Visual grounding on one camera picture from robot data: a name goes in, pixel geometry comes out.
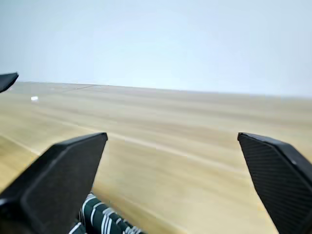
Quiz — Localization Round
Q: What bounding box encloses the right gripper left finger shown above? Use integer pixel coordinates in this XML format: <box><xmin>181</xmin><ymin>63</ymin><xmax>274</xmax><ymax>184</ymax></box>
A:
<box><xmin>0</xmin><ymin>132</ymin><xmax>108</xmax><ymax>234</ymax></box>

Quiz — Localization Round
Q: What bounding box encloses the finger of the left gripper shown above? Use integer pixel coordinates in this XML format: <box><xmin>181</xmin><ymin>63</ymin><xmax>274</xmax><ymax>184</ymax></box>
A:
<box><xmin>0</xmin><ymin>72</ymin><xmax>20</xmax><ymax>94</ymax></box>

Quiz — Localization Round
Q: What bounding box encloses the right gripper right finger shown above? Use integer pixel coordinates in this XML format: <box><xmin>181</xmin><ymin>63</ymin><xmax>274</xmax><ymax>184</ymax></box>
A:
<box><xmin>237</xmin><ymin>132</ymin><xmax>312</xmax><ymax>234</ymax></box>

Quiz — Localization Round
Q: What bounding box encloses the green white striped T-shirt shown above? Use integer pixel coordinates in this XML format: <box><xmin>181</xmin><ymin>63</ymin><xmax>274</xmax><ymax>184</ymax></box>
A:
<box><xmin>68</xmin><ymin>192</ymin><xmax>147</xmax><ymax>234</ymax></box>

